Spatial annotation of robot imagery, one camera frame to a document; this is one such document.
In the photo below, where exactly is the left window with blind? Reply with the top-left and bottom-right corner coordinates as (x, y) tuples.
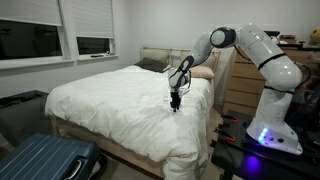
(0, 0), (72, 69)

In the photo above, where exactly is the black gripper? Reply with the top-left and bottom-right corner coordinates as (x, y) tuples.
(170, 92), (181, 112)

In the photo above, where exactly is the orange black clamp near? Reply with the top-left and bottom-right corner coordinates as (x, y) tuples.
(214, 128), (236, 142)

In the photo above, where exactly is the beige headboard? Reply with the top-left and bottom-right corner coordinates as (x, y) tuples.
(140, 47), (221, 71)

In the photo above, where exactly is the black robot table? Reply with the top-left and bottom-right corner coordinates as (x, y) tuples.
(211, 111), (320, 180)

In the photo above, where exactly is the wooden dresser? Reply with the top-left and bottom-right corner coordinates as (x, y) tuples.
(222, 47), (265, 116)

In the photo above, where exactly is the orange black clamp far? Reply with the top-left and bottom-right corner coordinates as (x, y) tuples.
(221, 114), (239, 123)

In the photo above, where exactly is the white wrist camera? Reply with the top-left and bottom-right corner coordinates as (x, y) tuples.
(179, 87), (190, 96)

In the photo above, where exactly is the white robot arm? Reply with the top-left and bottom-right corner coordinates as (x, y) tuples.
(168, 24), (303, 155)

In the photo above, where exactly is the pink pillow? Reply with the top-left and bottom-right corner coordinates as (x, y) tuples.
(190, 66), (214, 79)

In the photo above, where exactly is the dark grey pillow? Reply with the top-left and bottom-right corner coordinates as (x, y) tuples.
(136, 58), (170, 73)

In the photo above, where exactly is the white bed duvet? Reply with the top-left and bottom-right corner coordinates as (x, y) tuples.
(45, 65), (214, 180)

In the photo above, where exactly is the wooden bed frame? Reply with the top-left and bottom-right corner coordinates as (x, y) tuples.
(50, 116), (164, 180)

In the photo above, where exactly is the blue hard suitcase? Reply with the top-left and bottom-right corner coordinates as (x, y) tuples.
(0, 133), (100, 180)

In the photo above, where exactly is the dark storage bin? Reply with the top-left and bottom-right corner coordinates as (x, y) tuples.
(0, 90), (53, 147)

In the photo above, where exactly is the window with blind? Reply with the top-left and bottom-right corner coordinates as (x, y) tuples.
(0, 0), (72, 69)
(71, 0), (114, 58)

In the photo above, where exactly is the orange black clamp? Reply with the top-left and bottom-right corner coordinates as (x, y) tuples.
(214, 128), (236, 142)
(221, 114), (239, 123)

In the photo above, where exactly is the right window with blind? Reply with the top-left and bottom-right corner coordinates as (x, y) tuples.
(71, 0), (114, 58)

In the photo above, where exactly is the white jar lid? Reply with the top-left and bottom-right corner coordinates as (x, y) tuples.
(163, 96), (170, 101)

